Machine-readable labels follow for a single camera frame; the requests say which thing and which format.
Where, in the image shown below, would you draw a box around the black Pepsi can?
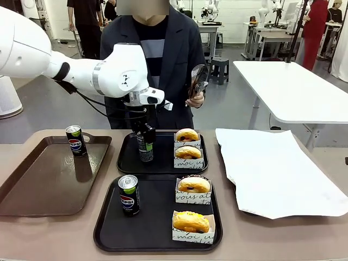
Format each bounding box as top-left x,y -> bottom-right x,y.
65,125 -> 88,158
117,175 -> 140,218
135,132 -> 154,163

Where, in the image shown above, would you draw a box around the dark plastic stool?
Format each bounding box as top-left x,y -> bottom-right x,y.
209,57 -> 229,85

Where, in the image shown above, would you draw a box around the white rectangular table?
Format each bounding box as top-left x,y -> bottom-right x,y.
233,60 -> 348,153

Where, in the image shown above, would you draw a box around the person in dark jacket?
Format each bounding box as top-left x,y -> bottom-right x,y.
100,5 -> 207,130

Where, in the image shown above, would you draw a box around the long grey background workbench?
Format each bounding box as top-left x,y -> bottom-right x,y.
244,21 -> 302,62

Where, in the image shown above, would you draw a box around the small white background robot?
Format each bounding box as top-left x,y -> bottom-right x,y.
201,0 -> 220,22

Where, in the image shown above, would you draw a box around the large white paper sheet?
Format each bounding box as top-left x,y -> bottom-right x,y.
215,128 -> 348,220

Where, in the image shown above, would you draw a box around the bystander in black clothes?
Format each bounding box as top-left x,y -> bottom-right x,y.
67,0 -> 104,60

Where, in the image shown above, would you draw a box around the white cylindrical floor unit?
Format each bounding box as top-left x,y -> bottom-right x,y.
0,76 -> 24,120

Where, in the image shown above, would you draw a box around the person's left hand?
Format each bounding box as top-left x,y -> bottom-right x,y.
185,91 -> 205,109

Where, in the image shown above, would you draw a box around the perforated metal serving tongs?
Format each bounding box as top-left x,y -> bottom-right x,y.
185,64 -> 209,107

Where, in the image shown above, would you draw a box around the black plastic tray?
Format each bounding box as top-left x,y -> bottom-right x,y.
116,130 -> 209,175
93,173 -> 223,252

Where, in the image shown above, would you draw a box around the yellow glazed donut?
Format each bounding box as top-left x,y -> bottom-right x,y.
172,210 -> 210,234

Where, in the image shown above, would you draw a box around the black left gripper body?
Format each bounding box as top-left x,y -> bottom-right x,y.
129,105 -> 156,131

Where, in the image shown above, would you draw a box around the doughnut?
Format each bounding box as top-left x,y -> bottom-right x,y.
175,178 -> 213,205
173,148 -> 204,169
171,212 -> 216,245
173,132 -> 202,150

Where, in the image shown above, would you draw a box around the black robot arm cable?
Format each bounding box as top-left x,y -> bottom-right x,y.
55,80 -> 149,120

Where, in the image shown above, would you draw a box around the bystander in dark top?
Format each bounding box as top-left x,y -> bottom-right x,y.
320,0 -> 344,58

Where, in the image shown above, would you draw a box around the brown plastic tray with handles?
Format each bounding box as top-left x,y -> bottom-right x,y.
0,133 -> 113,218

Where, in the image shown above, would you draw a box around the bystander in red clothes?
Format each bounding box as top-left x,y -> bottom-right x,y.
295,0 -> 330,71

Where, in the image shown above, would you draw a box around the black metal pole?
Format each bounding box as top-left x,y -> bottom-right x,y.
287,0 -> 309,64

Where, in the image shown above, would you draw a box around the tall white background robot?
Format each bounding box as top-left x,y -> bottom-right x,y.
258,0 -> 283,28

